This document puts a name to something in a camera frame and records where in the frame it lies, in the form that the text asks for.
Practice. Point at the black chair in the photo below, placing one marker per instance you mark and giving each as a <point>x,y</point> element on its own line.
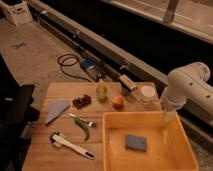
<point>15,112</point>

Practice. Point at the yellow plastic tray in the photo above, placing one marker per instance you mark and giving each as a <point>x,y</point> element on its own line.
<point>168,148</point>

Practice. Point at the grey triangular cloth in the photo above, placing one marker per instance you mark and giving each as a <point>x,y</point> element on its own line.
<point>56,109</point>

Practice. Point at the dark grape bunch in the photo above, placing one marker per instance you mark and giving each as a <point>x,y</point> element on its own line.
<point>81,102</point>

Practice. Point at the blue power box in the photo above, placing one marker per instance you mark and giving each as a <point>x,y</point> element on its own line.
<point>87,64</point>

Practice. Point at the blue sponge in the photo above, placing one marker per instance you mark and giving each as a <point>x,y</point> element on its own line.
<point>136,143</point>

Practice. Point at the metal floor rail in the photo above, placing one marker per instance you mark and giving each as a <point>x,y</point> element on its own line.
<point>138,46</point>

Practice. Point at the white handled brush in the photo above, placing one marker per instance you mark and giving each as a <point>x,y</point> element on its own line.
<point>59,140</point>

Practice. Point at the white storage crate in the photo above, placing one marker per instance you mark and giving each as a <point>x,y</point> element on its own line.
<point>18,14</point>

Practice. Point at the green chili pepper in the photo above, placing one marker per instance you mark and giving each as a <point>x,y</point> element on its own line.
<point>83,126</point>

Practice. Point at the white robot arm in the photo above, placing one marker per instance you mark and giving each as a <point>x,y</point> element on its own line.
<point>188,82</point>

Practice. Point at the tan clamp block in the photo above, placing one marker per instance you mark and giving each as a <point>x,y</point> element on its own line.
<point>128,82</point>

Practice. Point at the white round cup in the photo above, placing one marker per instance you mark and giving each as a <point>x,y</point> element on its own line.
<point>148,92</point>

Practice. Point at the small metal peeler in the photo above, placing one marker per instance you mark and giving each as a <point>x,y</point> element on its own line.
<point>89,123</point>

